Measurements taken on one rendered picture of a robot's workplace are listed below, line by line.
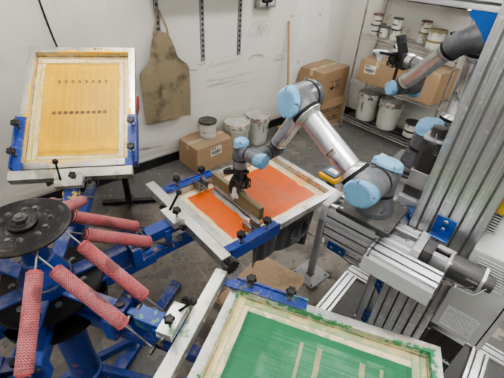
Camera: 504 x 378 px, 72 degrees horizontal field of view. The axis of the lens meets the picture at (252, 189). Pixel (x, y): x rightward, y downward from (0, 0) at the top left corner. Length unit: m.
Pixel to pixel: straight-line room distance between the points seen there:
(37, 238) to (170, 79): 2.63
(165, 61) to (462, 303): 3.05
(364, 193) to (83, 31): 2.69
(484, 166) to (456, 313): 0.66
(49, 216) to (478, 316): 1.69
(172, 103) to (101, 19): 0.97
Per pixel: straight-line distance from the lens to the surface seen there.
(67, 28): 3.31
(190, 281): 2.76
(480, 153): 1.46
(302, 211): 1.84
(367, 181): 1.25
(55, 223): 1.36
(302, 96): 1.31
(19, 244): 1.33
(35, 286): 1.29
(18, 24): 3.24
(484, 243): 1.62
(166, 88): 3.71
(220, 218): 1.80
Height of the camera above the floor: 2.13
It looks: 36 degrees down
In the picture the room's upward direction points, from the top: 4 degrees clockwise
